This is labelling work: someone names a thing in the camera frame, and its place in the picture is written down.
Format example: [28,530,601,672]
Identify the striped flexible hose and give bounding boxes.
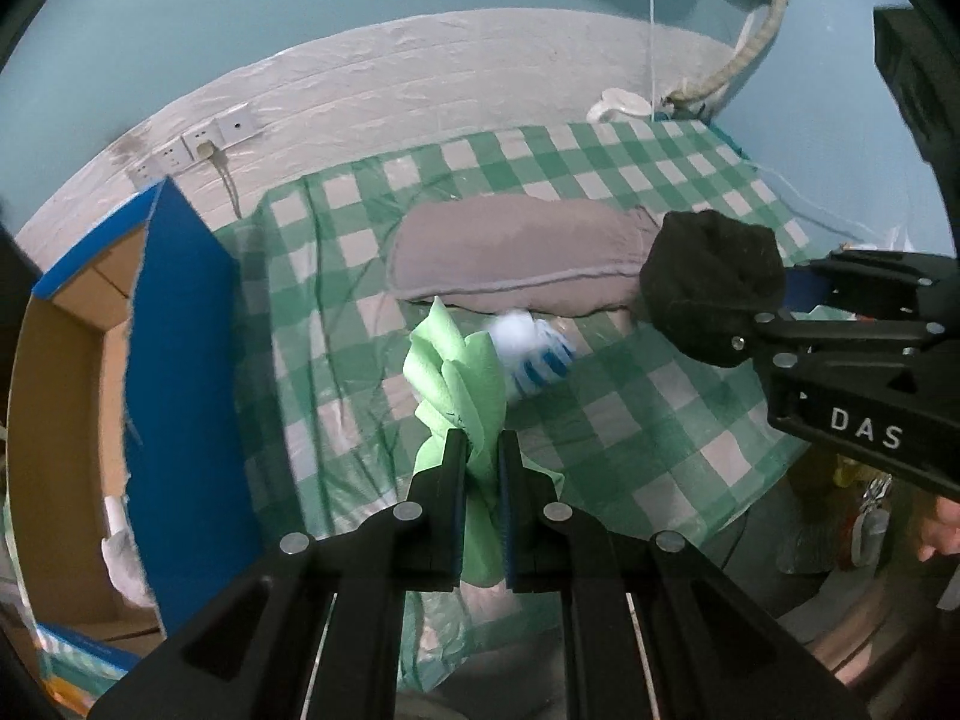
[667,0,793,109]

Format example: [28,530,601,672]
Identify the plugged grey cable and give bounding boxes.
[197,143,244,221]

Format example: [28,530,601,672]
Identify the wall socket row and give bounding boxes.
[125,103,262,190]

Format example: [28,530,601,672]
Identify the grey towel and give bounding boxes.
[387,193,661,317]

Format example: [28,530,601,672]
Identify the black sock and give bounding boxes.
[640,210,786,367]

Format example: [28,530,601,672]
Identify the white electric kettle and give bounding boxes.
[586,88,656,124]

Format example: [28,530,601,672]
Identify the light green cloth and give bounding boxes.
[401,296,565,589]

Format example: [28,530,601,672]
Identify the person's hand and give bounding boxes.
[918,496,960,562]

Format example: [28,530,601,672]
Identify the white blue striped sock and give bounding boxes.
[487,310,576,401]

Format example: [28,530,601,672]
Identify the green checkered tablecloth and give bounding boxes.
[213,117,815,694]

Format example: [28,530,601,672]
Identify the white cloth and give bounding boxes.
[101,496,155,610]

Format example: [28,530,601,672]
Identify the blue cardboard box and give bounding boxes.
[7,181,262,642]

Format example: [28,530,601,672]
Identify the white power cable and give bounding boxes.
[748,159,913,242]

